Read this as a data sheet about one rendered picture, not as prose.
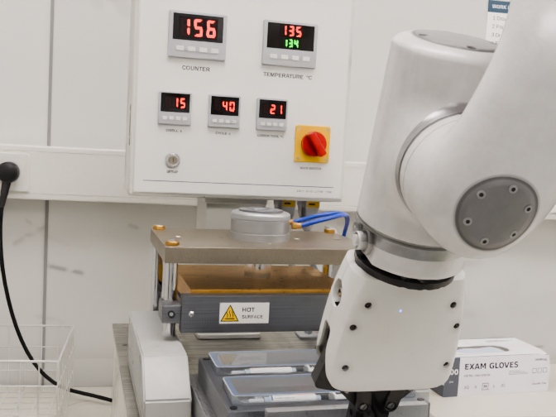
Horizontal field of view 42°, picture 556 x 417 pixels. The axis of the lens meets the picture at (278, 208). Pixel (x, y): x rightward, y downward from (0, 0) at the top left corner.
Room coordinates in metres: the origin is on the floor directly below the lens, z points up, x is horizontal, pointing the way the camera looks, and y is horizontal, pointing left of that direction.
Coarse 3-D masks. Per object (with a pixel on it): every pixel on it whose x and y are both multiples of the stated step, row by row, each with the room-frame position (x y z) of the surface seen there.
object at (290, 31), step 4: (280, 24) 1.09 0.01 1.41; (284, 24) 1.09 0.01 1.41; (288, 24) 1.09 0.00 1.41; (280, 28) 1.09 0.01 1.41; (284, 28) 1.09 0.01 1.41; (288, 28) 1.09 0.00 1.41; (292, 28) 1.09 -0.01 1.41; (296, 28) 1.09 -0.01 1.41; (300, 28) 1.09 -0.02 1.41; (280, 32) 1.09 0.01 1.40; (284, 32) 1.09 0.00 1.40; (288, 32) 1.09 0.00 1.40; (292, 32) 1.09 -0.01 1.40; (296, 32) 1.09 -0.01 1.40; (300, 32) 1.09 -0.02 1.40; (288, 36) 1.09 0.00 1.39; (292, 36) 1.09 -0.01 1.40; (296, 36) 1.09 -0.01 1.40; (300, 36) 1.09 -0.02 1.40
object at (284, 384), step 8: (232, 376) 0.70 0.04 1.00; (240, 376) 0.70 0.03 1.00; (248, 376) 0.70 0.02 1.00; (256, 376) 0.70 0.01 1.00; (264, 376) 0.70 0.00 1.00; (272, 376) 0.71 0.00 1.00; (280, 376) 0.71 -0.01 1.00; (288, 376) 0.71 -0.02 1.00; (296, 376) 0.71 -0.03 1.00; (304, 376) 0.71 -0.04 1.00; (232, 384) 0.68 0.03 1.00; (240, 384) 0.68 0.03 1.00; (248, 384) 0.68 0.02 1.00; (256, 384) 0.68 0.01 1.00; (264, 384) 0.68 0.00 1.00; (272, 384) 0.68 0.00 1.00; (280, 384) 0.68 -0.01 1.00; (288, 384) 0.68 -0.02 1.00; (296, 384) 0.69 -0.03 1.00; (304, 384) 0.69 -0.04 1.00; (312, 384) 0.69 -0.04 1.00; (232, 392) 0.65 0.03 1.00; (240, 392) 0.65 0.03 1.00; (248, 392) 0.66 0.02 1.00; (256, 392) 0.66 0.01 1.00; (264, 392) 0.66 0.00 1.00; (272, 392) 0.66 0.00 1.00; (280, 392) 0.66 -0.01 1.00; (288, 392) 0.66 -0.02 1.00; (296, 392) 0.66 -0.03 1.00; (304, 392) 0.66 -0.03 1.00; (312, 392) 0.66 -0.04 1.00
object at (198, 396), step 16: (192, 384) 0.77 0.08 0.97; (192, 400) 0.75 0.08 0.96; (192, 416) 0.75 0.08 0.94; (208, 416) 0.68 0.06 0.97; (272, 416) 0.59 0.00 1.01; (288, 416) 0.60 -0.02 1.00; (304, 416) 0.60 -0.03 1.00; (320, 416) 0.61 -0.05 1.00; (336, 416) 0.61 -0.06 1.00; (400, 416) 0.63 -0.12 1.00; (416, 416) 0.63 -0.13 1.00
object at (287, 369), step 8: (208, 352) 0.78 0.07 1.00; (208, 360) 0.77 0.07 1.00; (216, 368) 0.73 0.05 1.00; (224, 368) 0.73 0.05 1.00; (232, 368) 0.73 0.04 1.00; (240, 368) 0.73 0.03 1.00; (248, 368) 0.73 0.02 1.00; (256, 368) 0.74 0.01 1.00; (264, 368) 0.74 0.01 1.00; (272, 368) 0.74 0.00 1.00; (280, 368) 0.74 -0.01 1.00; (288, 368) 0.74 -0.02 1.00; (296, 368) 0.75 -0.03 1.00; (304, 368) 0.75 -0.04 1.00; (312, 368) 0.75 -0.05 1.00
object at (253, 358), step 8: (216, 352) 0.78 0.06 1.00; (224, 352) 0.78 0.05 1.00; (232, 352) 0.78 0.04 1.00; (240, 352) 0.78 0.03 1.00; (248, 352) 0.78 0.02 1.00; (256, 352) 0.79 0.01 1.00; (264, 352) 0.79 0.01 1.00; (272, 352) 0.79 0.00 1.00; (280, 352) 0.79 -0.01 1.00; (288, 352) 0.79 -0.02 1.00; (296, 352) 0.79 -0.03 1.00; (304, 352) 0.80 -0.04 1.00; (312, 352) 0.80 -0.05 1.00; (216, 360) 0.75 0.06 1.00; (224, 360) 0.75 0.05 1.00; (232, 360) 0.75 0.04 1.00; (240, 360) 0.75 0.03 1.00; (248, 360) 0.76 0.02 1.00; (256, 360) 0.76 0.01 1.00; (264, 360) 0.76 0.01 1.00; (272, 360) 0.76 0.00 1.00; (280, 360) 0.76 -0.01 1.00; (288, 360) 0.76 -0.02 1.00; (296, 360) 0.77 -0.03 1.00; (304, 360) 0.77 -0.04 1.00; (312, 360) 0.77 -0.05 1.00
